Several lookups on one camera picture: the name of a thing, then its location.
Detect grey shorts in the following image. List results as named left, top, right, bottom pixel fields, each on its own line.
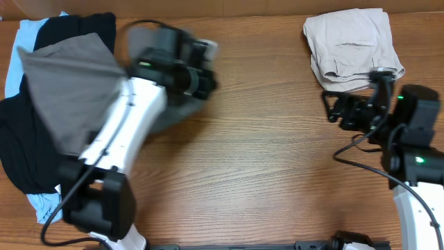
left=18, top=27, right=206, bottom=156

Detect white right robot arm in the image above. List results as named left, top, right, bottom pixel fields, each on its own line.
left=321, top=85, right=443, bottom=249

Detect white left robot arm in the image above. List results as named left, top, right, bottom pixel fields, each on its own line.
left=61, top=37, right=218, bottom=249

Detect folded beige shorts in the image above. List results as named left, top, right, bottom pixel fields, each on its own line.
left=303, top=8, right=405, bottom=92

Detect black shirt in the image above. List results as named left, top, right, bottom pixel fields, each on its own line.
left=1, top=12, right=117, bottom=194

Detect light blue garment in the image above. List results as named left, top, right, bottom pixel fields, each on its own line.
left=4, top=10, right=69, bottom=225

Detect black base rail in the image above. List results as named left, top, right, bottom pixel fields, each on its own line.
left=149, top=231, right=391, bottom=250

